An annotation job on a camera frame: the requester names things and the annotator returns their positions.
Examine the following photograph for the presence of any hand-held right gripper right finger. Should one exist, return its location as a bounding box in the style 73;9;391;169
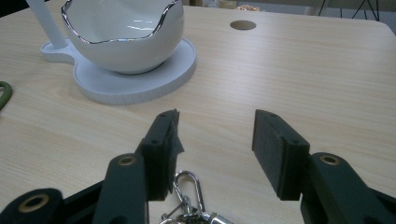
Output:
251;109;311;201

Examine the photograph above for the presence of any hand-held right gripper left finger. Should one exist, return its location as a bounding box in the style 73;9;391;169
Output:
136;108;185;202

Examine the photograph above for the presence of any white key stand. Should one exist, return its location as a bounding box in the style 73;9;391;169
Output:
26;0;198;105

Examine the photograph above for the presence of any silver carabiner keychain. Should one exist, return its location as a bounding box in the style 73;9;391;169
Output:
159;170;234;224

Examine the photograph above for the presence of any white egg-shaped ceramic bowl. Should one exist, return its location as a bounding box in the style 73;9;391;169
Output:
61;0;185;75

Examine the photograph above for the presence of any yellow object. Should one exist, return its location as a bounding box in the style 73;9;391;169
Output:
236;4;262;12

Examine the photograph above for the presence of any black hanging cable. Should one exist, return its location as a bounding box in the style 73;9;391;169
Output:
351;0;381;21

